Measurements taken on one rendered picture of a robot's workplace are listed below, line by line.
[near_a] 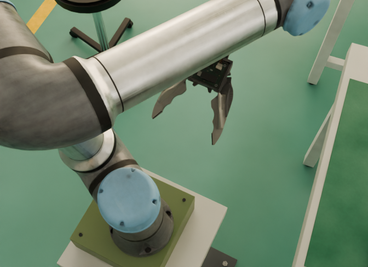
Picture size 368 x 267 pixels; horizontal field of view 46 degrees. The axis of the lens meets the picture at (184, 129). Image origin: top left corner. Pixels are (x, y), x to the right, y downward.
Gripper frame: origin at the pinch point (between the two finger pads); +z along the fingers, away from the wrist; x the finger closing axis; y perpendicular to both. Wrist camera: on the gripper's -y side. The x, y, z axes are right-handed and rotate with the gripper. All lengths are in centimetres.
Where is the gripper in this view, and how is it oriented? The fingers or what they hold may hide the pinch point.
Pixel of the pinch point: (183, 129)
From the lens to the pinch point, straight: 78.5
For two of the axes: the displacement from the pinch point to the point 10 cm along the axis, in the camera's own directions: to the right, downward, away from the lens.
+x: 9.1, 4.0, -0.8
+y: -0.9, 0.1, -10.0
